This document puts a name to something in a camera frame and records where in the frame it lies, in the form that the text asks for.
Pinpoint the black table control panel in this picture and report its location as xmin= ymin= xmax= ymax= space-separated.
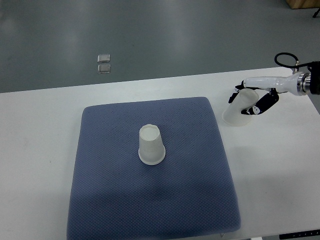
xmin=279 ymin=229 xmax=320 ymax=240

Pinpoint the wooden furniture corner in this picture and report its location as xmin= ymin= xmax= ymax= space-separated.
xmin=285 ymin=0 xmax=320 ymax=10

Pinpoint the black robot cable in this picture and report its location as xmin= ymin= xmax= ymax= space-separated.
xmin=274 ymin=52 xmax=313 ymax=74

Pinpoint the black tripod leg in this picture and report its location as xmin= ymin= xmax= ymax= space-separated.
xmin=312 ymin=8 xmax=320 ymax=18

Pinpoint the blue fabric mat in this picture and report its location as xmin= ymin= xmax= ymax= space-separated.
xmin=66 ymin=97 xmax=241 ymax=240

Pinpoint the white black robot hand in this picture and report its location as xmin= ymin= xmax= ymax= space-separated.
xmin=228 ymin=72 xmax=316 ymax=116

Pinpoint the white paper cup on mat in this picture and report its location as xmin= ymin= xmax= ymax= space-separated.
xmin=138 ymin=124 xmax=166 ymax=166

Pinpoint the white paper cup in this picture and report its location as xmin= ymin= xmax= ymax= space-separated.
xmin=222 ymin=88 xmax=259 ymax=127
xmin=138 ymin=124 xmax=166 ymax=166

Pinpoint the upper floor socket plate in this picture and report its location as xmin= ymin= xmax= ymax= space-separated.
xmin=97 ymin=53 xmax=111 ymax=63

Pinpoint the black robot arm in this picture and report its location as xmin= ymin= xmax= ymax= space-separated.
xmin=307 ymin=61 xmax=320 ymax=95

